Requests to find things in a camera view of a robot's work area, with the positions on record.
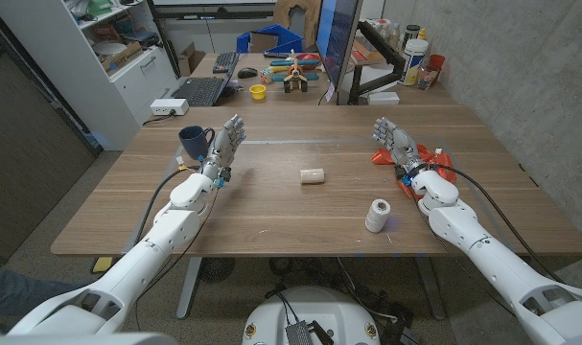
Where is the beige bandage roll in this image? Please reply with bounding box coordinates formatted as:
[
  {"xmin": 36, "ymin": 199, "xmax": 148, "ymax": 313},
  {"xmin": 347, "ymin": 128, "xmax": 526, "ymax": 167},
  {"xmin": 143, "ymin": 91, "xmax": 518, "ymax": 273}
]
[{"xmin": 299, "ymin": 168, "xmax": 326, "ymax": 185}]

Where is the black keyboard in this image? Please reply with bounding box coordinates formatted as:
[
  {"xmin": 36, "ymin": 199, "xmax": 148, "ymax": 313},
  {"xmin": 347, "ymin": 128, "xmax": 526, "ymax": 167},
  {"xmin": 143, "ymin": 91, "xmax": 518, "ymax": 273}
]
[{"xmin": 212, "ymin": 51, "xmax": 241, "ymax": 75}]

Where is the white canister blue label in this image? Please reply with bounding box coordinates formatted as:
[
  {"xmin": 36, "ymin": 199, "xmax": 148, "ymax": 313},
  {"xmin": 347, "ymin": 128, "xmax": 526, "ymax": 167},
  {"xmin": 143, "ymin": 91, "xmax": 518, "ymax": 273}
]
[{"xmin": 398, "ymin": 38, "xmax": 430, "ymax": 87}]

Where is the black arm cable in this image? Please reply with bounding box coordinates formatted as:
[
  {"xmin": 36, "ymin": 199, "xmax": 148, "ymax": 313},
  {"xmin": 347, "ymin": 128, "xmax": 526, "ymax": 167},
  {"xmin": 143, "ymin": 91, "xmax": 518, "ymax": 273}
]
[
  {"xmin": 431, "ymin": 163, "xmax": 563, "ymax": 284},
  {"xmin": 135, "ymin": 165, "xmax": 203, "ymax": 245}
]

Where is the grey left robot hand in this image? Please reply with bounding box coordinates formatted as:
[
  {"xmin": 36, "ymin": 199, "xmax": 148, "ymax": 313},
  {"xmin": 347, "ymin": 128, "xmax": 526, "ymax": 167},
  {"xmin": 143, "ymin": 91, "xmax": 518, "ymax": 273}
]
[{"xmin": 199, "ymin": 113, "xmax": 247, "ymax": 182}]

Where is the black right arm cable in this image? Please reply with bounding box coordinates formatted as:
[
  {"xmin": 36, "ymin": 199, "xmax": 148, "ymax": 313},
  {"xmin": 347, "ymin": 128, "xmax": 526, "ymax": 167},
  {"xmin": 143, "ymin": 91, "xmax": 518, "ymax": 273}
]
[{"xmin": 431, "ymin": 163, "xmax": 563, "ymax": 284}]

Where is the white robot torso base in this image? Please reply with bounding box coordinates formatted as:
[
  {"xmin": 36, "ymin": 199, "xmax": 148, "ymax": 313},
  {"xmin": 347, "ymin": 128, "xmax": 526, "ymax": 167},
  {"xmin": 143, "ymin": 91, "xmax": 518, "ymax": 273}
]
[{"xmin": 241, "ymin": 286, "xmax": 382, "ymax": 345}]

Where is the white shelf cabinet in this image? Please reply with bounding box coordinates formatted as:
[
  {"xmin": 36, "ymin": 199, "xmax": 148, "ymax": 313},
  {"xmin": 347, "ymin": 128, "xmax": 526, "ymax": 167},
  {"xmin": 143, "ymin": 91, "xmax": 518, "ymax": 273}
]
[{"xmin": 0, "ymin": 0, "xmax": 179, "ymax": 152}]

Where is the round black fan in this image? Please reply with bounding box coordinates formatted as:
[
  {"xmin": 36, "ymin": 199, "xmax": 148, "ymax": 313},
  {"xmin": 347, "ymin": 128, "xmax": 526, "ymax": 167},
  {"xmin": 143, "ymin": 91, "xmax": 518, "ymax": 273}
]
[{"xmin": 198, "ymin": 257, "xmax": 237, "ymax": 284}]

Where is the clear glass jar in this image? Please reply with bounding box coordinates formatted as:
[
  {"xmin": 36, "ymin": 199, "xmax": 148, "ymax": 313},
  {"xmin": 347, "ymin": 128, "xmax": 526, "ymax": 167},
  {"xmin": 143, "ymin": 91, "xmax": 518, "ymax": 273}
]
[{"xmin": 417, "ymin": 64, "xmax": 440, "ymax": 91}]

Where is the black laptop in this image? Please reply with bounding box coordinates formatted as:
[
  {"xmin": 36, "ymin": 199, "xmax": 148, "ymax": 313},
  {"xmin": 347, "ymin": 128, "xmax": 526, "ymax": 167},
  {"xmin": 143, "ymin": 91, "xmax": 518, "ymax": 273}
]
[{"xmin": 173, "ymin": 52, "xmax": 242, "ymax": 107}]

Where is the brown cardboard cutout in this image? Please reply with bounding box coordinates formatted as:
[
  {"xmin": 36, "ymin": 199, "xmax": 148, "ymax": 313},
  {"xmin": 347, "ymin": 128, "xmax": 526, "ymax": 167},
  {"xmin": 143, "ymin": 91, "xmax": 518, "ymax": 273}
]
[{"xmin": 272, "ymin": 0, "xmax": 323, "ymax": 35}]

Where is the cardboard box with open flaps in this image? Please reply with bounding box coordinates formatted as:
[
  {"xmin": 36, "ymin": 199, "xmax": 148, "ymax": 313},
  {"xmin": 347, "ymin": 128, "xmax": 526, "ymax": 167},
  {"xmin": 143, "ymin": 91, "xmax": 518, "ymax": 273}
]
[{"xmin": 177, "ymin": 41, "xmax": 206, "ymax": 77}]

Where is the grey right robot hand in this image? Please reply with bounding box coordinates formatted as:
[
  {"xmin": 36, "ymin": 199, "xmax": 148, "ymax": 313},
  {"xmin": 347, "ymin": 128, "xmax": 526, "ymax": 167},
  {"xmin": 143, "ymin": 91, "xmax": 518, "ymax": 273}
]
[{"xmin": 372, "ymin": 116, "xmax": 429, "ymax": 179}]

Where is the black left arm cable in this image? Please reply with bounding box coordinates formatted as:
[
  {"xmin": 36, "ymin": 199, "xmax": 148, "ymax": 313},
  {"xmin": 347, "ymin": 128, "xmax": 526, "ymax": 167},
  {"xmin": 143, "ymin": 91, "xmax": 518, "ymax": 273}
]
[{"xmin": 135, "ymin": 165, "xmax": 203, "ymax": 245}]

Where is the person leg in jeans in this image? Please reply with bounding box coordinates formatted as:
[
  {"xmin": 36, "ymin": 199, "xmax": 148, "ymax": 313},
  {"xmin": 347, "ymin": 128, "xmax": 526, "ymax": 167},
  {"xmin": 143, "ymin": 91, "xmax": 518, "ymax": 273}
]
[{"xmin": 0, "ymin": 264, "xmax": 88, "ymax": 320}]

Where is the printed cardboard box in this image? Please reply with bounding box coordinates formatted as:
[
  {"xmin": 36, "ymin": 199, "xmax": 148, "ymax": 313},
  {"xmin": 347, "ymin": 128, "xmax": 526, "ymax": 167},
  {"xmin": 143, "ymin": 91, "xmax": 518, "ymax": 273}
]
[{"xmin": 100, "ymin": 40, "xmax": 144, "ymax": 73}]

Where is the wooden toy airplane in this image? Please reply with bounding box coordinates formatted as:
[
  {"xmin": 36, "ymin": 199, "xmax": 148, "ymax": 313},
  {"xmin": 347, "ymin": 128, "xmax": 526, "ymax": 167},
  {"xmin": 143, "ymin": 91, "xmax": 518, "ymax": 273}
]
[{"xmin": 268, "ymin": 49, "xmax": 322, "ymax": 94}]

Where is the computer monitor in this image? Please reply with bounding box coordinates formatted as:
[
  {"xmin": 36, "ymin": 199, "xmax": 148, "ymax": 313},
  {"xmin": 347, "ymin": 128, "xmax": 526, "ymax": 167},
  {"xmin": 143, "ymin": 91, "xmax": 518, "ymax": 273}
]
[{"xmin": 314, "ymin": 0, "xmax": 363, "ymax": 92}]

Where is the yellow floor pad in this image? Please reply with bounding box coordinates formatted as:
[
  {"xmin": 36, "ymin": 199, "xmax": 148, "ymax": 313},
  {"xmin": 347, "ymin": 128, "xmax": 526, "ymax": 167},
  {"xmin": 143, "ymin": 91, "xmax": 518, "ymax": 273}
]
[{"xmin": 91, "ymin": 256, "xmax": 114, "ymax": 274}]

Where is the red bowl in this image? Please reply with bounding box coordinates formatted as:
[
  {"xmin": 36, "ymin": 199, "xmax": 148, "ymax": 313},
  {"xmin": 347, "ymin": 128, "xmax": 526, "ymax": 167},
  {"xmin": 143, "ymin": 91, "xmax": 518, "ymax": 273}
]
[{"xmin": 297, "ymin": 52, "xmax": 323, "ymax": 72}]

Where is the orange ribbon strap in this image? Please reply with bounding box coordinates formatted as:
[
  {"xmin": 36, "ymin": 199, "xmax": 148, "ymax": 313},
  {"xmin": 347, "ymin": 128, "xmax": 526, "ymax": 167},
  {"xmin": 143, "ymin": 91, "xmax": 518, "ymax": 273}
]
[{"xmin": 370, "ymin": 143, "xmax": 458, "ymax": 201}]

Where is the blue plastic bin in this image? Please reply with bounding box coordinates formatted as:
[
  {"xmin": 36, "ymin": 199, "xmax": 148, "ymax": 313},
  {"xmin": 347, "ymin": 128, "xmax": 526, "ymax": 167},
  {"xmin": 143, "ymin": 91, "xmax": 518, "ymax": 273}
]
[{"xmin": 236, "ymin": 23, "xmax": 305, "ymax": 55}]

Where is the white string spool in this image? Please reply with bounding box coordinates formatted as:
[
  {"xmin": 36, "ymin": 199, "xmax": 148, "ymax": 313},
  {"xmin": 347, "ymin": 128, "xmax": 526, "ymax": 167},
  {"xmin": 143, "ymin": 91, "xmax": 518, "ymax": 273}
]
[{"xmin": 364, "ymin": 197, "xmax": 393, "ymax": 235}]

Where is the white power strip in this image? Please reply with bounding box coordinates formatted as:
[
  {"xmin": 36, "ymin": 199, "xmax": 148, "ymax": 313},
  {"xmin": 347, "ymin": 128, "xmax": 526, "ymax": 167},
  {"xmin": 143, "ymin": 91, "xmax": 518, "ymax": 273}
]
[{"xmin": 150, "ymin": 98, "xmax": 190, "ymax": 117}]

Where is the white bowl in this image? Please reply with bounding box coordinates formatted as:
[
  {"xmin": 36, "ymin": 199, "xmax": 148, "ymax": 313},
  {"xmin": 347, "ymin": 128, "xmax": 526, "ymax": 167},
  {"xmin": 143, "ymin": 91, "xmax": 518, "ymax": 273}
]
[{"xmin": 92, "ymin": 40, "xmax": 128, "ymax": 58}]

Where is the small white box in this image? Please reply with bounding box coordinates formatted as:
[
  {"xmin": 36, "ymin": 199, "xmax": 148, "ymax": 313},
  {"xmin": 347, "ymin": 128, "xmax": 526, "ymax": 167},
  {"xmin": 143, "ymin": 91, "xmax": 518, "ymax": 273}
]
[{"xmin": 366, "ymin": 91, "xmax": 401, "ymax": 106}]

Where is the black-lid jar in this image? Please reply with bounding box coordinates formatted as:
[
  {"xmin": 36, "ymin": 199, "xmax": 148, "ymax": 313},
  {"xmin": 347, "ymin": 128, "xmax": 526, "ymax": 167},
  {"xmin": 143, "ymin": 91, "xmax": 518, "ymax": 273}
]
[{"xmin": 403, "ymin": 24, "xmax": 422, "ymax": 49}]

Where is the dark blue mug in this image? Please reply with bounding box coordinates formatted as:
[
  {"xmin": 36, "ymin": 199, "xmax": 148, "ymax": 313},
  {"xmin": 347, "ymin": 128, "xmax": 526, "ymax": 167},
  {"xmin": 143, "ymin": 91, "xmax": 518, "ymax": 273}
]
[{"xmin": 177, "ymin": 125, "xmax": 216, "ymax": 161}]

